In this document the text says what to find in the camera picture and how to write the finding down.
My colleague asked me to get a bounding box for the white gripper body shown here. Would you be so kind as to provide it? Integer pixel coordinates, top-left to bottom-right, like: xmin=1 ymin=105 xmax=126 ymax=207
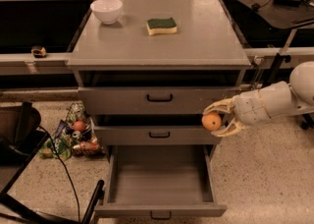
xmin=234 ymin=89 xmax=270 ymax=126

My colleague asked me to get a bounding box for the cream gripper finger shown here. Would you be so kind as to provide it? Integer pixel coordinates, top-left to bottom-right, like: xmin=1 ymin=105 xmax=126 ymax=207
xmin=203 ymin=98 xmax=234 ymax=115
xmin=212 ymin=118 xmax=244 ymax=138

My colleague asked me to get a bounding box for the orange fruit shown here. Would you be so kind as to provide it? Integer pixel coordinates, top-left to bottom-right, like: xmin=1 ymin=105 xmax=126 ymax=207
xmin=202 ymin=112 xmax=222 ymax=131

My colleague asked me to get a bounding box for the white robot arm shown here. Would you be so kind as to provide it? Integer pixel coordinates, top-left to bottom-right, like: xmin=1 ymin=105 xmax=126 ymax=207
xmin=202 ymin=61 xmax=314 ymax=138

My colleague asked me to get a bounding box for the grey drawer cabinet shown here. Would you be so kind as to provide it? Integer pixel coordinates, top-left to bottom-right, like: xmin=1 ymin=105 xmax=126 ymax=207
xmin=67 ymin=0 xmax=252 ymax=219

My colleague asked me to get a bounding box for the grey bottom drawer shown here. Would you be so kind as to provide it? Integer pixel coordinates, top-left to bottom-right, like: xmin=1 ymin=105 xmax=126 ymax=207
xmin=95 ymin=145 xmax=227 ymax=220

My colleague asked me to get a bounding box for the grey drawer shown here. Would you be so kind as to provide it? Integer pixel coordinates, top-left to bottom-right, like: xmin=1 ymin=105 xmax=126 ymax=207
xmin=78 ymin=70 xmax=242 ymax=116
xmin=95 ymin=145 xmax=227 ymax=220
xmin=94 ymin=114 xmax=221 ymax=145

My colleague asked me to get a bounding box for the grey middle drawer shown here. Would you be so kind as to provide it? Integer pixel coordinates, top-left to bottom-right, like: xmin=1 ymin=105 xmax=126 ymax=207
xmin=94 ymin=114 xmax=221 ymax=145

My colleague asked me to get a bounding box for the grey top drawer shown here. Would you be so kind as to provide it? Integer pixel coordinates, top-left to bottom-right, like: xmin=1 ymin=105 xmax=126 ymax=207
xmin=78 ymin=70 xmax=242 ymax=116

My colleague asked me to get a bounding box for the green yellow sponge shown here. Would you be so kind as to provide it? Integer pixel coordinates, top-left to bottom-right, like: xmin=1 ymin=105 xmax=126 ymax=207
xmin=146 ymin=18 xmax=178 ymax=35

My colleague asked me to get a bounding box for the white bowl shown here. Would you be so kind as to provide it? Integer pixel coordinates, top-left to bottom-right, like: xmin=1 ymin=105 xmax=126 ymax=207
xmin=90 ymin=0 xmax=123 ymax=25

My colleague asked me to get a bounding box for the yellow black tape measure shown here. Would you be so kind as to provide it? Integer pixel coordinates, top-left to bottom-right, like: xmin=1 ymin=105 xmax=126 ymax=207
xmin=31 ymin=45 xmax=46 ymax=58

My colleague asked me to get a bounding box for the black folding chair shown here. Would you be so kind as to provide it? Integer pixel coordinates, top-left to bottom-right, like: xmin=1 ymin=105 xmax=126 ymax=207
xmin=0 ymin=102 xmax=104 ymax=224

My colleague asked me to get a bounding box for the black cable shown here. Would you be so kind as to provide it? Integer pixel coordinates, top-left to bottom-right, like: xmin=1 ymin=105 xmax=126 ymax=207
xmin=38 ymin=125 xmax=81 ymax=224

